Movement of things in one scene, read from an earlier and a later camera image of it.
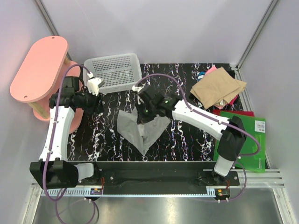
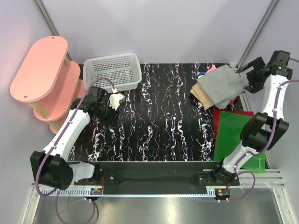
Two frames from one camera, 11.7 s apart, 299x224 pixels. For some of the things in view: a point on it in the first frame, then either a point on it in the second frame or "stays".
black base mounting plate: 161,175 stays
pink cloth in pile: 213,68 stays
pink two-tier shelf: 41,77 stays
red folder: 247,112 stays
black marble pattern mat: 96,136 stays
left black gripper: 97,107 to 108,122
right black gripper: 142,119 to 253,86
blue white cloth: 201,74 stays
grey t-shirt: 140,136 to 222,85
